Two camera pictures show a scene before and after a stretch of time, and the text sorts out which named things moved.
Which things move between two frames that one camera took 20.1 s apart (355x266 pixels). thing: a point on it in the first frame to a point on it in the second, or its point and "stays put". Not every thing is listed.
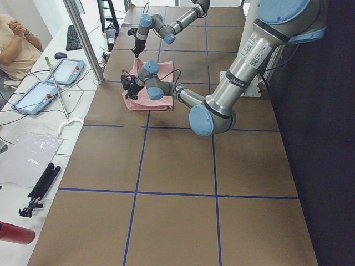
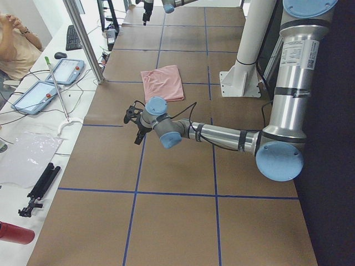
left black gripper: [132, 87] to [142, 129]
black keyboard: [72, 41] stays put
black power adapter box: [111, 34] stays put
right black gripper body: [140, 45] to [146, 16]
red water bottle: [16, 234] stays put
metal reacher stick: [69, 119] stays put
